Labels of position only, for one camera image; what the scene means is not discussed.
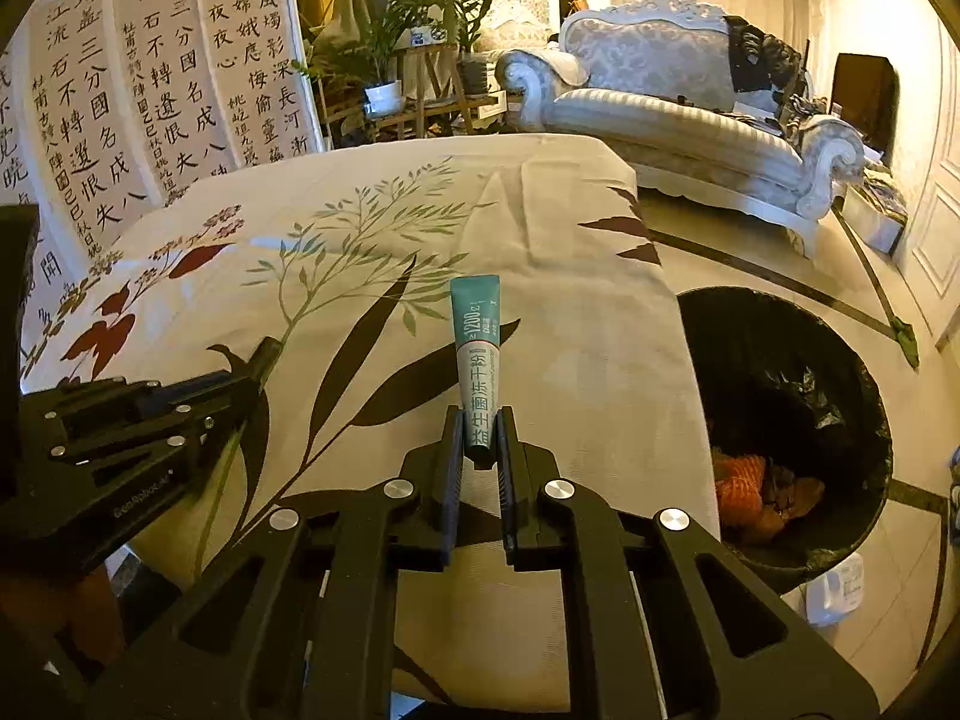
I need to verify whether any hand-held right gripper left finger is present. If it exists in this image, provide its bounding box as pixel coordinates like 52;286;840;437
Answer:
82;405;466;720

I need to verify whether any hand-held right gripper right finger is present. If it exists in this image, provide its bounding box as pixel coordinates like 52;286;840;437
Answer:
495;405;882;720

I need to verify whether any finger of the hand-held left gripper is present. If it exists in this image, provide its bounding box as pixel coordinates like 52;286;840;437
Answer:
47;388;261;490
22;340;284;430

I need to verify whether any teal toothpaste tube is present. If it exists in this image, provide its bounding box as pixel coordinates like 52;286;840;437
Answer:
448;274;505;466

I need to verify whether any orange plastic bag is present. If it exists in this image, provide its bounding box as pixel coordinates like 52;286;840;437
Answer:
712;452;770;541

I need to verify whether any orange foil wrapper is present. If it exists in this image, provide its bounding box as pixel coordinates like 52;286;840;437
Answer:
765;476;826;533

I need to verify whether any black lined trash bin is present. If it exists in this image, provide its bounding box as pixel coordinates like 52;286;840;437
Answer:
675;285;893;595

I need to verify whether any person's left forearm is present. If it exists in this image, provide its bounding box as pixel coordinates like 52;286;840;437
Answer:
0;562;128;668

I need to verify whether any floral printed tablecloth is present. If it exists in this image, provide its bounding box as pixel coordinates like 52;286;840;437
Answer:
19;133;721;698

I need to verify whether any white plastic jug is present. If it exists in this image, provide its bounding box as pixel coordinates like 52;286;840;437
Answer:
806;551;867;623

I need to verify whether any wooden plant stand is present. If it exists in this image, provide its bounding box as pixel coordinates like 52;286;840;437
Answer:
319;41;511;147

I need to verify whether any green plant in white pot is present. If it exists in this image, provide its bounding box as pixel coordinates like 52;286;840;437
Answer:
300;0;443;117

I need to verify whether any white ornate sofa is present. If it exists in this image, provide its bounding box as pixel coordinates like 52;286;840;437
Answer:
495;0;867;241

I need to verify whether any green floor mop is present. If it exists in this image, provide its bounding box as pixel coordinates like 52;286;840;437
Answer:
829;199;922;370

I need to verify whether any box beside sofa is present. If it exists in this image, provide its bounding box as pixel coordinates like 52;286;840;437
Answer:
844;165;912;256

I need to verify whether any tall green plant dark pot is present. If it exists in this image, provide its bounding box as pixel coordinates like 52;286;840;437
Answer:
439;0;503;91

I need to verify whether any dark patterned cloth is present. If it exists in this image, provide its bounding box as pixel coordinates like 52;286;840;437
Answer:
780;90;848;137

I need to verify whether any dark clothes pile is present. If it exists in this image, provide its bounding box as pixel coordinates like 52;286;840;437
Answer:
724;15;815;95

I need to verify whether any white panelled door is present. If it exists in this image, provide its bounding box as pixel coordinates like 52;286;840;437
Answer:
896;15;960;346

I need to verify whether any dark wooden cabinet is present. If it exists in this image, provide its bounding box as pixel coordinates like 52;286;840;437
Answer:
832;52;901;162

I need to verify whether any calligraphy wall scroll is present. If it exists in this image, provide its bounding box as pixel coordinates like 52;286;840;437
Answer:
116;0;245;203
193;0;312;173
26;0;155;260
0;45;80;368

